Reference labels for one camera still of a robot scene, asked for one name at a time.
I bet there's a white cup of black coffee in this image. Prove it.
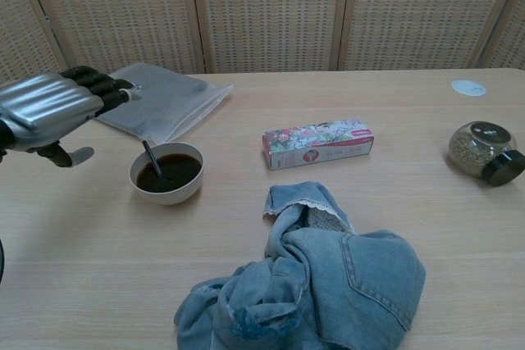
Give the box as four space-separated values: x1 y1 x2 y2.
129 142 205 207

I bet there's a clear bag with grey cloth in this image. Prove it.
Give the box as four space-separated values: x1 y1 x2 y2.
94 62 235 144

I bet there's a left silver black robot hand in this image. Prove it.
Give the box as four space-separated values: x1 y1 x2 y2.
0 65 143 169

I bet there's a round glass jar black lid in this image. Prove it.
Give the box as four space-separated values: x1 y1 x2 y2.
447 120 525 187

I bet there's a floral print cardboard box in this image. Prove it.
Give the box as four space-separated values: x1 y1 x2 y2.
262 117 377 171

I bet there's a black plastic spoon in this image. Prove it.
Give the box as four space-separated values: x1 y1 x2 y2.
141 139 165 182

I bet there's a woven bamboo folding screen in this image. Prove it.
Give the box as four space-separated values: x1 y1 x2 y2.
0 0 525 85

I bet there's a crumpled blue denim garment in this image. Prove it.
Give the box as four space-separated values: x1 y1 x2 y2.
173 180 427 350

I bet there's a white round table cap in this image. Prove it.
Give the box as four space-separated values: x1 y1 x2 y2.
450 79 487 97

